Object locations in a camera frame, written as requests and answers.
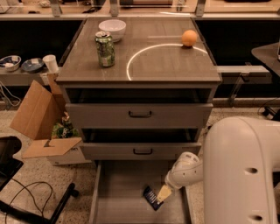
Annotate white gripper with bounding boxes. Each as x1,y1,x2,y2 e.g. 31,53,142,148
157,151,203,203

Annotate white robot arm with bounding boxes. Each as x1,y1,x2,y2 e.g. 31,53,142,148
165,116,280,224

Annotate grey bottom drawer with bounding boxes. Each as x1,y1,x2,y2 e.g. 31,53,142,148
89,160,192,224

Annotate grey drawer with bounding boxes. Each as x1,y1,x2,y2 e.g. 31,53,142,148
89,160,192,224
66,103,213,129
81,143,201,160

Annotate grey middle drawer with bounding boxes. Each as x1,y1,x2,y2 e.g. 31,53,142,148
81,143,201,160

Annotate grey drawer cabinet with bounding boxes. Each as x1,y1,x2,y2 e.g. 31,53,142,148
55,16,222,161

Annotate grey top drawer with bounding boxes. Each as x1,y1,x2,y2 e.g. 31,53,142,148
66,103,213,129

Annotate green packages in box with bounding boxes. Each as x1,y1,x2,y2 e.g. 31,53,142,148
52,112,80,139

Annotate open cardboard box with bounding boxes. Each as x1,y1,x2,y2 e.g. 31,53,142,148
10,73,89,165

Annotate orange fruit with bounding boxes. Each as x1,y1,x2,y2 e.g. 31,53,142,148
181,30,198,46

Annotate green soda can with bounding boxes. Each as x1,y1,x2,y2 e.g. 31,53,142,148
95,31,115,67

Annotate black chair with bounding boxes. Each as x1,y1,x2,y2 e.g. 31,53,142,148
0,136,79,224

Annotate white bowl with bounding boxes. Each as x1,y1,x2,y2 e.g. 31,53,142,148
99,19,126,42

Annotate black table stand base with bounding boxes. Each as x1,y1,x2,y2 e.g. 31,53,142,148
251,42,280,122

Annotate white paper cup on shelf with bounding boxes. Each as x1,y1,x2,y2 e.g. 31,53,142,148
43,54,59,74

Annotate blue patterned bowl right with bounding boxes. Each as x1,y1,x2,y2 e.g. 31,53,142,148
21,58,45,74

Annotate blue patterned bowl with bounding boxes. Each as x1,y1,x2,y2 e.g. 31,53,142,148
0,55,21,72
21,58,45,74

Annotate blue patterned bowl left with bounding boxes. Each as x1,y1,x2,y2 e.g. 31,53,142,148
0,55,21,72

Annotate black cable on floor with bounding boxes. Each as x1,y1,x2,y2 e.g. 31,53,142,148
3,178,54,224

